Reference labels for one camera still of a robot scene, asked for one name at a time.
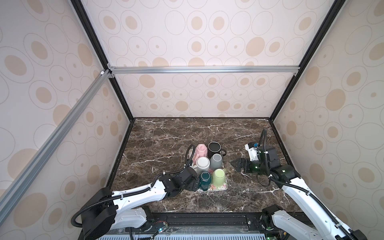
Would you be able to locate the grey mug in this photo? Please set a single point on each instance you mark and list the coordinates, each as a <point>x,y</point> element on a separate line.
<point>216,162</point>

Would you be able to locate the white mug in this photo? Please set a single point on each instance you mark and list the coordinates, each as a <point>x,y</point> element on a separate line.
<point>202,165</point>

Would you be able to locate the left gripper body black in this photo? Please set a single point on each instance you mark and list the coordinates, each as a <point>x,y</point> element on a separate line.
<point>190,186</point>

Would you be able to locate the small circuit board with leds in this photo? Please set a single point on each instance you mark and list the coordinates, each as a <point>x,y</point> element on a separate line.
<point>161,226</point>

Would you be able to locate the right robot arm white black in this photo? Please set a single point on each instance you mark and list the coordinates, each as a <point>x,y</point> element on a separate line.
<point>331,227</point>

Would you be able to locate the pink mug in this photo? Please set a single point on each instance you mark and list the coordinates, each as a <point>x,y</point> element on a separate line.
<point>201,151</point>

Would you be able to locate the light green mug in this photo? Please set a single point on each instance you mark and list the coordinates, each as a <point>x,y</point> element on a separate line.
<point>218,178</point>

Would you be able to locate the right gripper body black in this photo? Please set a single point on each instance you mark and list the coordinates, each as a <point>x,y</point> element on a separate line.
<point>256,167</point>

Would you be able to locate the horizontal aluminium rail back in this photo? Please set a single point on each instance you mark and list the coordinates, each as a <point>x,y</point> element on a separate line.
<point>204,70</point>

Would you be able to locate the floral serving tray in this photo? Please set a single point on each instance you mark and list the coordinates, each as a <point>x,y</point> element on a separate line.
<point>212,188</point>

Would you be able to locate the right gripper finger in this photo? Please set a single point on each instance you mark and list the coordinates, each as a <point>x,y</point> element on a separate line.
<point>239,162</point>
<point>241,169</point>

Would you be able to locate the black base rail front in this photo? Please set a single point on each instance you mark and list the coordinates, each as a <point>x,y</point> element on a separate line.
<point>204,220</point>

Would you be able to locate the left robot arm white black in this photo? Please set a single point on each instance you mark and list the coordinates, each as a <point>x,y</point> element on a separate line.
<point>108,210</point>

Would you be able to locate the black mug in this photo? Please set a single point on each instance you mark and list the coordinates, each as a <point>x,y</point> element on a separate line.
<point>215,148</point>

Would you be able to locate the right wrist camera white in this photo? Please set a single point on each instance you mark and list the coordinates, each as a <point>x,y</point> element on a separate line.
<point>252,149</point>

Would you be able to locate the dark green mug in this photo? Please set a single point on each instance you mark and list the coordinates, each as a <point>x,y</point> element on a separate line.
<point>205,181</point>

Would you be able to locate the diagonal aluminium rail left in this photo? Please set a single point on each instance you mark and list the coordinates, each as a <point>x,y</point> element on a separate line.
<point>24,180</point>

